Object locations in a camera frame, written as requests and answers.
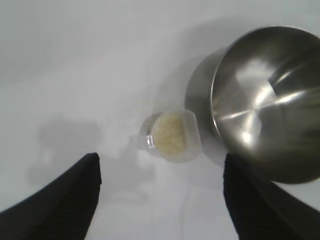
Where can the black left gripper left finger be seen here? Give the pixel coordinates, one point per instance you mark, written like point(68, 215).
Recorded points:
point(50, 212)

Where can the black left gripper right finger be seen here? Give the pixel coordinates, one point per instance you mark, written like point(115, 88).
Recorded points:
point(262, 210)

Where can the clear plastic measuring cup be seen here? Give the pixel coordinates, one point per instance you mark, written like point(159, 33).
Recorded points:
point(192, 140)

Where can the stainless steel mixing bowl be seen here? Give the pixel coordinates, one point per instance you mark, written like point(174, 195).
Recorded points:
point(262, 100)

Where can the white rice grains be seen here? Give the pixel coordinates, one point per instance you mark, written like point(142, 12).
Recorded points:
point(170, 132)

